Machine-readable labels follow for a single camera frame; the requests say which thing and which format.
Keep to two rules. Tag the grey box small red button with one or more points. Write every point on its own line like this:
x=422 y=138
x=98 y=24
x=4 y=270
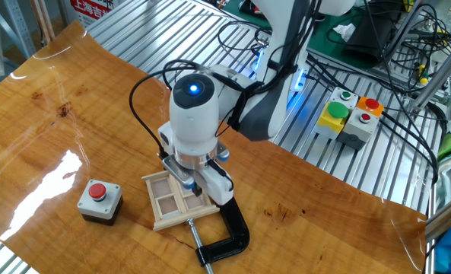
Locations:
x=362 y=129

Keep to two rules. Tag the wood grain vinyl mat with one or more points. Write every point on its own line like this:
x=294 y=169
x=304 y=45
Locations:
x=96 y=114

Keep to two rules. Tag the grey slotted shelf upright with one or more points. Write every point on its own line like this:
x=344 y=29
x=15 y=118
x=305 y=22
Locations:
x=20 y=26

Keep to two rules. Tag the silver wrist mounting bracket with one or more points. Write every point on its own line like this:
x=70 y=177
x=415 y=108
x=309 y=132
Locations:
x=175 y=167

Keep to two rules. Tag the black red electronic device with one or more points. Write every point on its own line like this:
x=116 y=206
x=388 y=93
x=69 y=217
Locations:
x=251 y=7

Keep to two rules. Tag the aluminium profile bar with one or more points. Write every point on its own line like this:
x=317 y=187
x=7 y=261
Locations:
x=445 y=220

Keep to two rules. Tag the black metal C-clamp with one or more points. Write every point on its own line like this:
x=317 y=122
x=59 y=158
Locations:
x=236 y=224

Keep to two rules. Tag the wooden sticks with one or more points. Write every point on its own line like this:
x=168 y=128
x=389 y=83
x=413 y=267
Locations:
x=42 y=23

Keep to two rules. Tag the grey box red push button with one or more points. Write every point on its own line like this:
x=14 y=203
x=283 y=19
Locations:
x=109 y=201

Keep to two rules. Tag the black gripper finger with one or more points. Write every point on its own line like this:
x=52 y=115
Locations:
x=200 y=191
x=195 y=188

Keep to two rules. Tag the miniature wooden sliding window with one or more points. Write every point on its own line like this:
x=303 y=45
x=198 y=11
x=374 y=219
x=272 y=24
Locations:
x=168 y=205

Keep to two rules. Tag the yellow box large green button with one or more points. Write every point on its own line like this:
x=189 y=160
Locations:
x=333 y=118

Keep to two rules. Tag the orange box red button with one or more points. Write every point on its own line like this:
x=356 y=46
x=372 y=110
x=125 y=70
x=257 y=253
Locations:
x=371 y=103

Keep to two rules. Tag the aluminium profile post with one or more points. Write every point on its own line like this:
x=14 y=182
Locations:
x=438 y=78

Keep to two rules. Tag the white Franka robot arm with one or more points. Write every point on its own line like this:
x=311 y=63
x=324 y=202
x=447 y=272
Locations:
x=194 y=125

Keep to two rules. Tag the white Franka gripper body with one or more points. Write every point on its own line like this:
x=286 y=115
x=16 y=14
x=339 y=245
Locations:
x=219 y=188

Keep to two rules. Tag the red white printed carton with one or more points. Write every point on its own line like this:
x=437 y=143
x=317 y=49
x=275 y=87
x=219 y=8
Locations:
x=92 y=9

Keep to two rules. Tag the yellow green screwdriver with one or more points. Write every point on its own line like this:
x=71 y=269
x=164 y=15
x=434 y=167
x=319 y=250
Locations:
x=423 y=76

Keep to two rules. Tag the green table mat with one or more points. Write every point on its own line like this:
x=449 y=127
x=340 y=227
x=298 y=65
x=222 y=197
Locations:
x=322 y=49

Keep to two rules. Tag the black fabric bag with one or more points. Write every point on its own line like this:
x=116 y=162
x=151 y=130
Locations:
x=369 y=42

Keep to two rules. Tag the white box small green button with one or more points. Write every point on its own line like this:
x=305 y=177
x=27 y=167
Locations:
x=346 y=95

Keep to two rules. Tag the grey metal stand tube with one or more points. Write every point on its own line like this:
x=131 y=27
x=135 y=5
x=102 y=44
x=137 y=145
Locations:
x=402 y=32

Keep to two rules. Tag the crumpled white tissue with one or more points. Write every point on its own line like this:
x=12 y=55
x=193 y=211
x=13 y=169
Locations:
x=345 y=31

